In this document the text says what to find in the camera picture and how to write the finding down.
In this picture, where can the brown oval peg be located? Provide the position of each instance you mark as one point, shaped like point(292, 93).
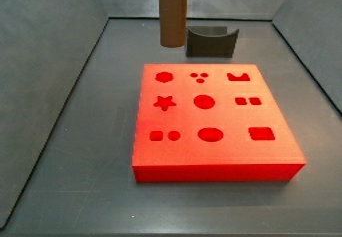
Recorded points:
point(172, 22)

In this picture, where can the red shape-sorting block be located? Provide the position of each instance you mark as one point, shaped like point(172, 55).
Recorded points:
point(209, 126)

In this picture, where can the black curved peg holder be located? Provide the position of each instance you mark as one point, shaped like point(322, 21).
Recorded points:
point(209, 41)

